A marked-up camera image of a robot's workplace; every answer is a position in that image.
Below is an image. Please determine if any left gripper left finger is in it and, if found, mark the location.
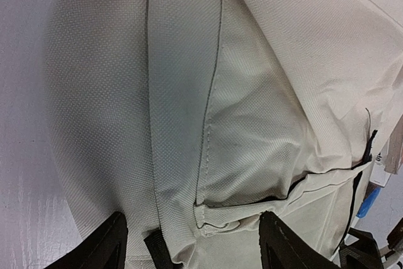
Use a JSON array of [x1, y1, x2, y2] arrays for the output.
[[46, 212, 128, 269]]

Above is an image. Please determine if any white Decorate book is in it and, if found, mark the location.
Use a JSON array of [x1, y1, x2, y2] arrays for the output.
[[370, 151, 392, 188]]

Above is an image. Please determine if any blue pencil case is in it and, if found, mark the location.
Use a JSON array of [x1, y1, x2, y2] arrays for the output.
[[356, 187, 381, 219]]

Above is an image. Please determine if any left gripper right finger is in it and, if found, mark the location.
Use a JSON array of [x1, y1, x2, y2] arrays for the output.
[[259, 212, 338, 269]]

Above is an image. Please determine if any cream canvas backpack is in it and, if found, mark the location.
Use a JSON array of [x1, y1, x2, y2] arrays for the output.
[[44, 0, 402, 268]]

